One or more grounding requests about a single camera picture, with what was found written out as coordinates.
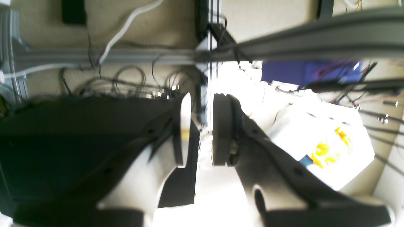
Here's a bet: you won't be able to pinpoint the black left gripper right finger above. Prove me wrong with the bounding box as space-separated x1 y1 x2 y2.
212 94 391 227

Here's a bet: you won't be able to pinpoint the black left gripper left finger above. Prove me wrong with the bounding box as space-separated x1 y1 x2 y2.
13 93 194 227

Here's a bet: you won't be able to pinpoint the orange cloth in bin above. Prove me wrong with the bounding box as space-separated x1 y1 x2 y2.
307 127 354 169

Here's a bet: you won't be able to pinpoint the blue lit computer box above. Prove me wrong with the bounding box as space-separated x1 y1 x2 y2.
261 60 363 86

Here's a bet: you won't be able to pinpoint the cables under table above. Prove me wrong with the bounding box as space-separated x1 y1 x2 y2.
60 63 196 100

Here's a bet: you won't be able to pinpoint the white floor cable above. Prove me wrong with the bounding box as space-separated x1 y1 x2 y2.
0 0 164 79

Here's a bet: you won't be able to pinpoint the grey aluminium frame stand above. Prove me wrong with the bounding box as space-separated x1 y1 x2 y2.
0 0 404 104

